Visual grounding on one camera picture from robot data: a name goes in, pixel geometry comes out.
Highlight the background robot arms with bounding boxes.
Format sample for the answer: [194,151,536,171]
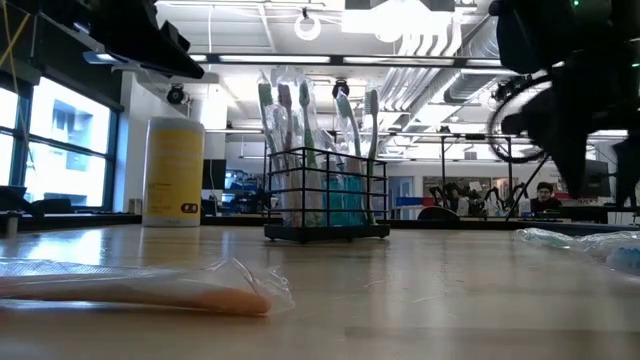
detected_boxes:
[429,182,526,216]

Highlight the black background rig frame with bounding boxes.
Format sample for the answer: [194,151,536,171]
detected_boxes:
[384,130,516,217]

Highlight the white ring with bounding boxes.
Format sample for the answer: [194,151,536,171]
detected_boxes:
[293,14,323,42]

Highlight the black overhead light bar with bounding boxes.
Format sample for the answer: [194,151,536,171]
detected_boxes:
[83,51,506,70]

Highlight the black wire basket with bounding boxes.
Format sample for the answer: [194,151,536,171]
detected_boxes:
[263,146,392,245]

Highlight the purple toothbrush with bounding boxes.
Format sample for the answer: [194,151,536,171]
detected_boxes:
[276,82,296,166]

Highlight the black aluminium table frame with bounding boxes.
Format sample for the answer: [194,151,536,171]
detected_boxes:
[0,209,640,237]

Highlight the yellow wipes canister white lid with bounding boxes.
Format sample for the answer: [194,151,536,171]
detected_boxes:
[143,116,206,229]

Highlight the orange toothbrush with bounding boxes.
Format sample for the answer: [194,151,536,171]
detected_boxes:
[0,257,297,317]

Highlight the black computer monitor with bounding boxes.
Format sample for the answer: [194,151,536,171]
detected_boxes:
[582,158,612,199]

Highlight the large window with frame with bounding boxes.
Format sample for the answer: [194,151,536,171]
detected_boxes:
[0,74,121,211]

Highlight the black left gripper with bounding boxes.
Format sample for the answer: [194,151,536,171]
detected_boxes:
[89,0,205,79]

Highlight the person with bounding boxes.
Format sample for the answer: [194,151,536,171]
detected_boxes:
[529,180,564,215]

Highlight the black screen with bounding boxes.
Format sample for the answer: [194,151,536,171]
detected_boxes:
[202,158,229,191]

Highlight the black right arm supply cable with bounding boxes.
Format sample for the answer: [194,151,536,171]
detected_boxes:
[505,154,551,221]

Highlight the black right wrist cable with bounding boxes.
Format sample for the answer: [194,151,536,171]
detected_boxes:
[486,73,554,165]

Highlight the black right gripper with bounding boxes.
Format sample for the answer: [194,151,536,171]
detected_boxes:
[502,64,640,207]

